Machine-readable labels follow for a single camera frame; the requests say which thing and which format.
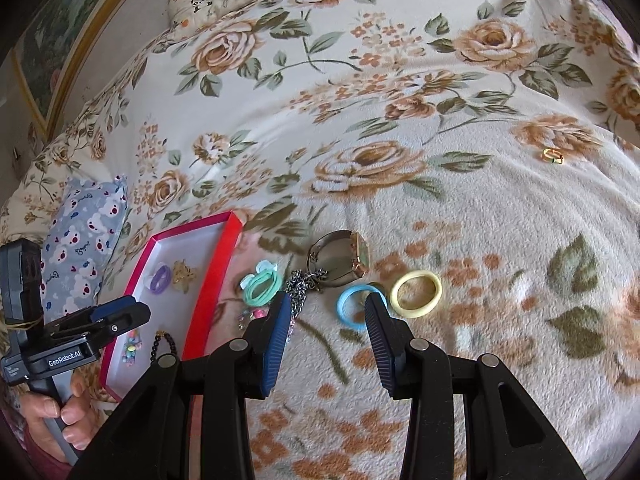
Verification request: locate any person's left hand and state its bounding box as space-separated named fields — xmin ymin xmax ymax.
xmin=17 ymin=372 xmax=98 ymax=466

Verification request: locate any blue bear print pillow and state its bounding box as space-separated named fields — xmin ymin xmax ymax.
xmin=39 ymin=175 xmax=130 ymax=312

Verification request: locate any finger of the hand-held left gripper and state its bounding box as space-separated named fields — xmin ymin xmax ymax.
xmin=75 ymin=295 xmax=139 ymax=327
xmin=47 ymin=302 xmax=152 ymax=357

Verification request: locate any green hair tie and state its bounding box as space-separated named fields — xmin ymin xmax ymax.
xmin=239 ymin=261 xmax=284 ymax=307

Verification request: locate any blue hair tie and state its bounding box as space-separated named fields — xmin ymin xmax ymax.
xmin=336 ymin=283 xmax=389 ymax=332

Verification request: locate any yellow hair tie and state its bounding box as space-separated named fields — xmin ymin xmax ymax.
xmin=389 ymin=269 xmax=445 ymax=319

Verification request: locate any floral fleece blanket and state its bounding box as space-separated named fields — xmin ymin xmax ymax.
xmin=80 ymin=110 xmax=640 ymax=480

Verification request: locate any pink decorated hair clip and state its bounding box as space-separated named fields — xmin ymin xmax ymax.
xmin=237 ymin=307 xmax=269 ymax=331

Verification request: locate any gold framed picture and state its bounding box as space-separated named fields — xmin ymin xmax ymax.
xmin=9 ymin=0 xmax=152 ymax=132

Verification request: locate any floral rose bedspread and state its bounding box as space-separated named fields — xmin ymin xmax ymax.
xmin=0 ymin=0 xmax=640 ymax=311

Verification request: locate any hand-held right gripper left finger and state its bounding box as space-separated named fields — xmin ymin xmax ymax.
xmin=67 ymin=291 xmax=294 ymax=480

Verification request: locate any pastel bead bracelet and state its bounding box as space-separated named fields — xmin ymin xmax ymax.
xmin=117 ymin=330 xmax=144 ymax=368

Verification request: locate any yellow crown charm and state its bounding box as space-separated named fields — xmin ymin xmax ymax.
xmin=172 ymin=259 xmax=198 ymax=294

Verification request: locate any black bead bracelet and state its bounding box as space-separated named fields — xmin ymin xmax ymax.
xmin=147 ymin=331 xmax=180 ymax=362

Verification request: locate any metal wrist watch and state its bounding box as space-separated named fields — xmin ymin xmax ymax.
xmin=306 ymin=229 xmax=372 ymax=289

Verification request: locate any purple hair tie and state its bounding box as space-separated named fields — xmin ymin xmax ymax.
xmin=145 ymin=262 xmax=174 ymax=294

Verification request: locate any red jewelry box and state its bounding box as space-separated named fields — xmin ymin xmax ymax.
xmin=99 ymin=211 xmax=244 ymax=403

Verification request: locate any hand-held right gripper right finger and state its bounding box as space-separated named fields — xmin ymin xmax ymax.
xmin=363 ymin=293 xmax=589 ymax=480

